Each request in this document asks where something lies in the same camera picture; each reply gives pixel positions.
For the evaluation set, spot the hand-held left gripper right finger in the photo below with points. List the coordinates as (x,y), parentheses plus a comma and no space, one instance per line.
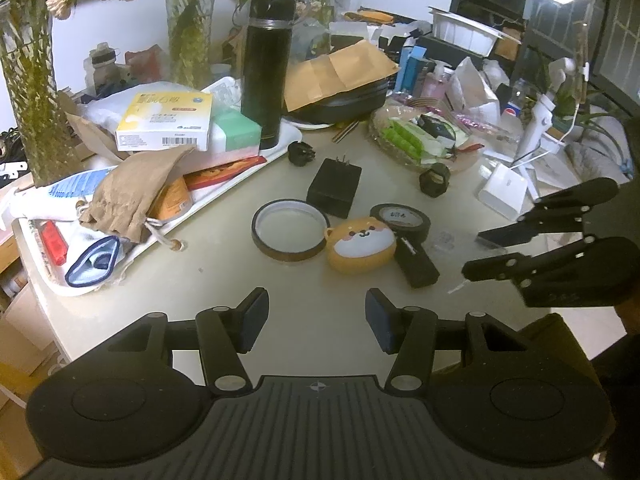
(377,322)

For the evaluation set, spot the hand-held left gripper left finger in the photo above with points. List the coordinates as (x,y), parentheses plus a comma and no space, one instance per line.
(255,320)

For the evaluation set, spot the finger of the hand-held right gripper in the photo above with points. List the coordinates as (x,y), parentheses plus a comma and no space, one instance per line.
(500,237)
(490,267)

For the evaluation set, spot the black rectangular block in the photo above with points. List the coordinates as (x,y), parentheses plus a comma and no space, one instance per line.
(417,265)

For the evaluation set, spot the black power adapter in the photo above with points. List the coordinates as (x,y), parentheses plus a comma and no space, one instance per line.
(332,190)

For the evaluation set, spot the white rectangular box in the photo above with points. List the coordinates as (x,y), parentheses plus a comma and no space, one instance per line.
(502,190)

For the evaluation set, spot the clear plastic wrapper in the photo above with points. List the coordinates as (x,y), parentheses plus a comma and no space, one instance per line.
(442,241)

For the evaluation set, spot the orange dog-face case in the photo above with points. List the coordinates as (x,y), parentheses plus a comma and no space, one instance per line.
(360,255)

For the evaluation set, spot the brown tape roll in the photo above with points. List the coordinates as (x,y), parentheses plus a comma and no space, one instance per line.
(285,254)

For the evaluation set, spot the black tape roll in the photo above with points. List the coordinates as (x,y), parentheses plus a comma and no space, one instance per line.
(422,230)

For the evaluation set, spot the black hexagonal part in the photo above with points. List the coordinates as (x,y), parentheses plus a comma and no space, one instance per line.
(430,186)

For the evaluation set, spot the person's dark clothing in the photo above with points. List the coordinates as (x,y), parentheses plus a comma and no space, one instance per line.
(620,370)

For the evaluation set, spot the small black box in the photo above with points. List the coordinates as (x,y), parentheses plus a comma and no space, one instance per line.
(436,127)

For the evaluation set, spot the white handheld gimbal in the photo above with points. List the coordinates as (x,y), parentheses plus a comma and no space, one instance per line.
(537,115)

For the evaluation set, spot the plastic cola bottle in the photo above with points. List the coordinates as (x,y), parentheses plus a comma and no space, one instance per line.
(512,107)

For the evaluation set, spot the white tray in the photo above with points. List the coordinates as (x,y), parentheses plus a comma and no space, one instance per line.
(135,260)

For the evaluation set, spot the green packets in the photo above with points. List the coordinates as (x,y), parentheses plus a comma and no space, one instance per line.
(397,139)

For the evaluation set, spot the orange packet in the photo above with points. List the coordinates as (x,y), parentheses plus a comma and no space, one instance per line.
(172,200)

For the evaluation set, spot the white plastic bag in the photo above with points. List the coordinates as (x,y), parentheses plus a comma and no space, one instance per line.
(470,90)

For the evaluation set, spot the flat red packet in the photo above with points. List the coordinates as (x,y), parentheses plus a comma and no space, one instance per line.
(220,170)

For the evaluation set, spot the pink pump bottle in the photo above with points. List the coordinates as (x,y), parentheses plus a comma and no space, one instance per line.
(434,85)

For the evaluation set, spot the brown cloth pouch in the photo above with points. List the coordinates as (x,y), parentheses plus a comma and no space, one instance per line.
(130,190)

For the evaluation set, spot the brown sticks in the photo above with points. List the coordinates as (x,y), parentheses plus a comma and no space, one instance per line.
(346,131)

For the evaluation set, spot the green tissue box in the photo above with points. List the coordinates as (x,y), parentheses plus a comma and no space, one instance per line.
(237,132)

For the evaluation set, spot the blue carton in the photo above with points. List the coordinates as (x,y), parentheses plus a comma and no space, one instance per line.
(412,70)

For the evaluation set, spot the black hard-shell case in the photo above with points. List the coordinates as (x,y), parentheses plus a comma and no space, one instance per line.
(345,105)

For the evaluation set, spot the white food container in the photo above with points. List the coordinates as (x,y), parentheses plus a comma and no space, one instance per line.
(465,32)

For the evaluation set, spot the red lighter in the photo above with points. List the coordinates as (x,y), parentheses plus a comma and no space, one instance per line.
(52,242)

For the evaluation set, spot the yellow and white box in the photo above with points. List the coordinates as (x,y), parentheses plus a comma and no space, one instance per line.
(160,120)

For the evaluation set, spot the blue striped white pack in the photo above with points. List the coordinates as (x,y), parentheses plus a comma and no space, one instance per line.
(75,185)

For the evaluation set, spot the brown paper envelope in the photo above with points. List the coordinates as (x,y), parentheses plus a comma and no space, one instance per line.
(340,72)

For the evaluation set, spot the black thermos bottle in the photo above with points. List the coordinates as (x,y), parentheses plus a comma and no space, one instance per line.
(265,85)

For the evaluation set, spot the yellow cloth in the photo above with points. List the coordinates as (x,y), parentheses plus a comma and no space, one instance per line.
(375,16)

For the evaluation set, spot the small clear jar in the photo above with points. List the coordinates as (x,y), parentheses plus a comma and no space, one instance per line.
(102,65)

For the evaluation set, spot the glass vase with pink flowers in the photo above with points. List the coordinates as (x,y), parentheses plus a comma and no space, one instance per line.
(35,110)

